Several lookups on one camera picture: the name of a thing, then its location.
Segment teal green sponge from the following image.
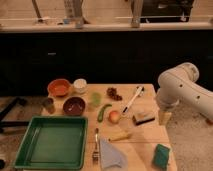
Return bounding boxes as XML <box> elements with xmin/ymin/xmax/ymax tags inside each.
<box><xmin>153</xmin><ymin>144</ymin><xmax>170</xmax><ymax>171</ymax></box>

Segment red yellow apple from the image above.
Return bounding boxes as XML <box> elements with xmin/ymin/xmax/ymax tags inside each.
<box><xmin>108</xmin><ymin>110</ymin><xmax>120</xmax><ymax>124</ymax></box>

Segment green chili pepper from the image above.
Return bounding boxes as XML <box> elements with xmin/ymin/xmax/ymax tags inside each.
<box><xmin>97</xmin><ymin>104</ymin><xmax>112</xmax><ymax>122</ymax></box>

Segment green plastic tray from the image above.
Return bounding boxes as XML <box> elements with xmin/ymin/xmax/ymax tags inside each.
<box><xmin>14</xmin><ymin>116</ymin><xmax>88</xmax><ymax>170</ymax></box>

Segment grey folded cloth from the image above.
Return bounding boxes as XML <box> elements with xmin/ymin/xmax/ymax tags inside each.
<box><xmin>99</xmin><ymin>138</ymin><xmax>128</xmax><ymax>171</ymax></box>

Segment black stand legs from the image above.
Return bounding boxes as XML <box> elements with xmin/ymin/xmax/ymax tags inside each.
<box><xmin>0</xmin><ymin>97</ymin><xmax>29</xmax><ymax>129</ymax></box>

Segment small white cup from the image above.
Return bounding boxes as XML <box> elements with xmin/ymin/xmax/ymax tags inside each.
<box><xmin>73</xmin><ymin>78</ymin><xmax>87</xmax><ymax>94</ymax></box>

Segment brown dried grapes bunch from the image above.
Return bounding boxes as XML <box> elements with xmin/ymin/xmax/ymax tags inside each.
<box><xmin>107</xmin><ymin>87</ymin><xmax>122</xmax><ymax>101</ymax></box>

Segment dark maroon bowl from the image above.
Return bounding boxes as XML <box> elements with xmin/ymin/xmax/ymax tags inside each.
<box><xmin>63</xmin><ymin>97</ymin><xmax>86</xmax><ymax>116</ymax></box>

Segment silver metal fork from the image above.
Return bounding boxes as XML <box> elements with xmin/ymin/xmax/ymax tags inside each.
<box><xmin>92</xmin><ymin>128</ymin><xmax>99</xmax><ymax>163</ymax></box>

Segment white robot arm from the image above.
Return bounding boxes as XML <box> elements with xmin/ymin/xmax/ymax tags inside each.
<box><xmin>156</xmin><ymin>62</ymin><xmax>213</xmax><ymax>126</ymax></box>

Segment orange red bowl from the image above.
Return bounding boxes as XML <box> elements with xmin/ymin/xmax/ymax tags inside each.
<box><xmin>47</xmin><ymin>79</ymin><xmax>70</xmax><ymax>97</ymax></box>

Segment yellow banana toy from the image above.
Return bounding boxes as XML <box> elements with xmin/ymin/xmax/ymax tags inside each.
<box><xmin>108</xmin><ymin>133</ymin><xmax>131</xmax><ymax>141</ymax></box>

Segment green plastic cup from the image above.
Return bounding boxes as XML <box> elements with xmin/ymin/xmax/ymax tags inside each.
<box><xmin>89</xmin><ymin>92</ymin><xmax>101</xmax><ymax>108</ymax></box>

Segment white black handled brush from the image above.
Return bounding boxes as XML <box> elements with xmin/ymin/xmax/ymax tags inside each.
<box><xmin>122</xmin><ymin>86</ymin><xmax>145</xmax><ymax>114</ymax></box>

